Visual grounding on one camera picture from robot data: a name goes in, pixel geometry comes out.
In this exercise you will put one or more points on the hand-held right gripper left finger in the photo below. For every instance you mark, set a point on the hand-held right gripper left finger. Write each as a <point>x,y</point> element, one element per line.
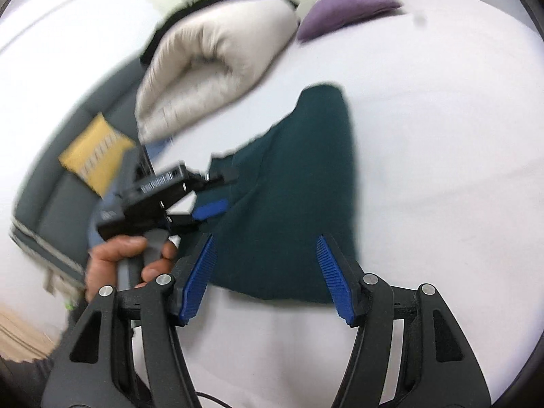
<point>197,280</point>

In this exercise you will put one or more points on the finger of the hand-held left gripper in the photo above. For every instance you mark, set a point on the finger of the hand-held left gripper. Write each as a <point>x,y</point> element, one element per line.
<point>210,209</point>
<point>221,176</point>

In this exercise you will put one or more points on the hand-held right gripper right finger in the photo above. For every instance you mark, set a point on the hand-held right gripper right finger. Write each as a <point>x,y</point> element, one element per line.
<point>335,280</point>

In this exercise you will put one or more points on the dark green sweater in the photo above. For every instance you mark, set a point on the dark green sweater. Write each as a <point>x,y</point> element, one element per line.
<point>297,204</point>

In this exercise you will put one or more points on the person's left hand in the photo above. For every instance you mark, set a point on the person's left hand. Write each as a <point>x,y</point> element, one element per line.
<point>104,267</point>

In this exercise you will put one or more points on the yellow cushion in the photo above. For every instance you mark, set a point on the yellow cushion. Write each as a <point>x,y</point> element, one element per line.
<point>93,153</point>

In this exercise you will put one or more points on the grey upholstered headboard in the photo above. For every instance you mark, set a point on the grey upholstered headboard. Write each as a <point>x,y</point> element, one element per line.
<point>55,204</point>

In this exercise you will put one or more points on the beige folded duvet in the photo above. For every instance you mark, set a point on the beige folded duvet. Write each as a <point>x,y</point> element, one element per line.
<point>204,72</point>

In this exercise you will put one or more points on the bed with white sheet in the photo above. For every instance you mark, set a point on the bed with white sheet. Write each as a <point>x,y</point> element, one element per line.
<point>425,136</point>

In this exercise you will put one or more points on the purple cushion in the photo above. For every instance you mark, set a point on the purple cushion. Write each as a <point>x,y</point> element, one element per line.
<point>340,8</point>

